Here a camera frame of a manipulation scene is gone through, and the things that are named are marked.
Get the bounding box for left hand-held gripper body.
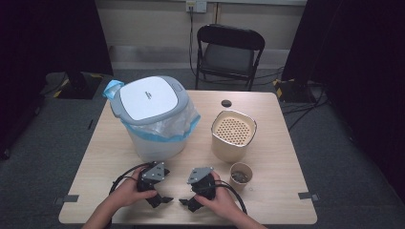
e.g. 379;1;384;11
137;161;171;198

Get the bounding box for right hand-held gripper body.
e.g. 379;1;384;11
186;166;218;201

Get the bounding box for brown paper cup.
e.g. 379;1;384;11
228;161;254;193

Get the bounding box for beige strainer bucket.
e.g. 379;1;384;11
210;109;258;164

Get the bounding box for dark wet tea leaves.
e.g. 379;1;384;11
231;171;251;184

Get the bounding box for white grey lidded trash can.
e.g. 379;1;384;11
109;75;189;163

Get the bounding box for person's left hand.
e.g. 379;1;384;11
112;166;159;210

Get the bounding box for person's right hand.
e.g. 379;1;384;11
194;171;245;220

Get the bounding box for translucent blue-edged trash bag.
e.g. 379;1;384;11
102;79;202;143

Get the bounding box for grey tape strip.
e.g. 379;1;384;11
297;191;321;202
53;194;80;206

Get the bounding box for black folding chair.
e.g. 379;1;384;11
194;23;266;93

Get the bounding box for dark curtain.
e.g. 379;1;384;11
281;0;405;202
0;0;115;160

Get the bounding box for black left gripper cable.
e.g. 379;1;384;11
108;161;155;196

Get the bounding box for black floor cables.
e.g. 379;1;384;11
281;90;330;132

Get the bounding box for white wall socket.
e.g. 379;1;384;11
185;0;208;14

